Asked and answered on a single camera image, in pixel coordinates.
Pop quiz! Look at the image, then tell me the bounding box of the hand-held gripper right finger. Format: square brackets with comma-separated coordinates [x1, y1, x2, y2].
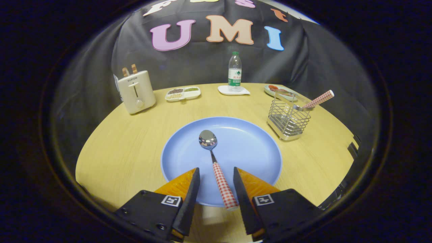
[233, 166, 323, 242]

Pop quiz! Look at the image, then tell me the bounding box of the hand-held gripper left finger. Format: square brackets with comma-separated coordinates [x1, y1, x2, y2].
[115, 167, 201, 242]

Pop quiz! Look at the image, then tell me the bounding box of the fork with red checked handle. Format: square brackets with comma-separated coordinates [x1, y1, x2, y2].
[293, 89, 335, 112]

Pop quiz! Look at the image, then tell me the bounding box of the blue round plate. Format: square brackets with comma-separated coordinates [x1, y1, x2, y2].
[161, 116, 282, 207]

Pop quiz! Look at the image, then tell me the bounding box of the white divided dish of beans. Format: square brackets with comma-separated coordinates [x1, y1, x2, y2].
[165, 86, 201, 103]

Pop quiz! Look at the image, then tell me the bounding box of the white square coaster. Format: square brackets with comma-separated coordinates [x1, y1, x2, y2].
[218, 85, 251, 96]

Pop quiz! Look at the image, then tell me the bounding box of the pale green food plate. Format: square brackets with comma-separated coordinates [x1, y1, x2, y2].
[264, 84, 297, 102]

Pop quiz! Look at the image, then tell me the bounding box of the sliced meat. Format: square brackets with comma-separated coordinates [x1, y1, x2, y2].
[268, 85, 294, 98]

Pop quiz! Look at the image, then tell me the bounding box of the cream toaster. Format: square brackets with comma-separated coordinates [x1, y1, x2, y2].
[117, 70, 157, 115]

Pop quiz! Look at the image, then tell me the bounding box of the clear water bottle green cap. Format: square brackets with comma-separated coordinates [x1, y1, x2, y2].
[228, 51, 243, 92]

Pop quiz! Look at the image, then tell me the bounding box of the spoon with red checked handle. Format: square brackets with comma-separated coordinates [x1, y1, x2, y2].
[198, 130, 239, 210]

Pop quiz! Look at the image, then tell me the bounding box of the metal wire cutlery basket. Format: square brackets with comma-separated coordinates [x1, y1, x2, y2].
[267, 89, 315, 141]

